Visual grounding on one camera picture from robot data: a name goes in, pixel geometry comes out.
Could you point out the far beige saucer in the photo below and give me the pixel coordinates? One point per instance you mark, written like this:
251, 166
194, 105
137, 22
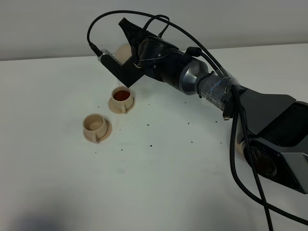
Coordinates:
121, 107

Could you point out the beige teapot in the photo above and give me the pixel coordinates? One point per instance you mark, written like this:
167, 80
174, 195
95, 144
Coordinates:
123, 53

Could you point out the near beige saucer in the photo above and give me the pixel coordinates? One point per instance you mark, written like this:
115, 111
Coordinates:
108, 130

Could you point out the beige teapot saucer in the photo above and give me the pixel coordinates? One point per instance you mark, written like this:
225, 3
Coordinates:
239, 148

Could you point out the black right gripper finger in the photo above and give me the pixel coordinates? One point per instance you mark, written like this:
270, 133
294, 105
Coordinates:
134, 34

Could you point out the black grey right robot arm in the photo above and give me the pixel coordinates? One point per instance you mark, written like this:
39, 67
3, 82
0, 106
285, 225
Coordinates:
272, 129

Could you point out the far beige teacup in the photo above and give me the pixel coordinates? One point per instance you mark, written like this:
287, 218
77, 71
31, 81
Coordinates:
121, 93

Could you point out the beige teacup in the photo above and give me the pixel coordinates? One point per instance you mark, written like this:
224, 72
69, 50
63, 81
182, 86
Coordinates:
121, 93
94, 127

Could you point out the near beige teacup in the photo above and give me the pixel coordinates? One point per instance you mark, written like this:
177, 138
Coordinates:
94, 127

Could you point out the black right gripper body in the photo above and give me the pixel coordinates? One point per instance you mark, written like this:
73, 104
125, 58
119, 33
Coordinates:
158, 60

